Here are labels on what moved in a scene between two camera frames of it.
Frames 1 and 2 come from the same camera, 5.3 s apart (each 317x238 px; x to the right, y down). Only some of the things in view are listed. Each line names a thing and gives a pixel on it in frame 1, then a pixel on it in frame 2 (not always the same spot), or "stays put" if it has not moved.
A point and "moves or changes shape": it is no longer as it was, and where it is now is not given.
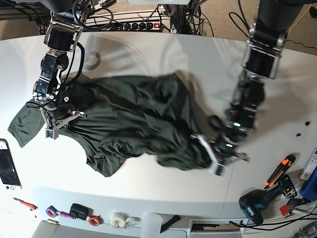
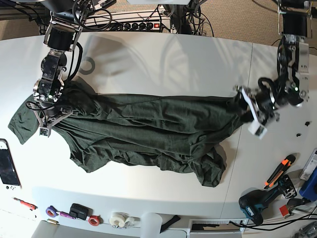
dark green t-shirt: [155, 116] moves or changes shape
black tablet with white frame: [9, 179] stays put
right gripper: [222, 151] -> [262, 102]
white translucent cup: [151, 225] stays put
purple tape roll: [51, 211] stays put
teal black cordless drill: [252, 202] stays put
